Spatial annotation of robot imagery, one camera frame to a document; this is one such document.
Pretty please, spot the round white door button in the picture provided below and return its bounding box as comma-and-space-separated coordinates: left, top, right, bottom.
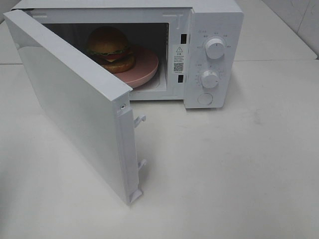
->
197, 93, 213, 106

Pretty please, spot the pink round plate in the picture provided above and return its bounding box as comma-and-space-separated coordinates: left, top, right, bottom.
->
115, 45, 159, 88

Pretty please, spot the white microwave door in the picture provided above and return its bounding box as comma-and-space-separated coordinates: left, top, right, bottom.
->
4, 10, 146, 204

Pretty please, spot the toy burger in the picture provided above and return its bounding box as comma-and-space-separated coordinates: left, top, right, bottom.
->
86, 26, 136, 74

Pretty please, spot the lower white microwave knob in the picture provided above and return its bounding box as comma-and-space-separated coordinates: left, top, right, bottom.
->
200, 71, 220, 89

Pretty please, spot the white microwave knob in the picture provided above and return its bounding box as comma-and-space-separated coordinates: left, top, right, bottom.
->
200, 71, 220, 89
204, 36, 226, 60

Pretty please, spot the white warning label sticker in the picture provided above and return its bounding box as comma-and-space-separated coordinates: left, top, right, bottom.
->
172, 44, 187, 74

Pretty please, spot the white microwave oven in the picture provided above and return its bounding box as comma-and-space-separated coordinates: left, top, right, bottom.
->
9, 0, 244, 109

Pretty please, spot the upper white microwave knob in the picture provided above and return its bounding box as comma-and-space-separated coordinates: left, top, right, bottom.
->
204, 36, 226, 60

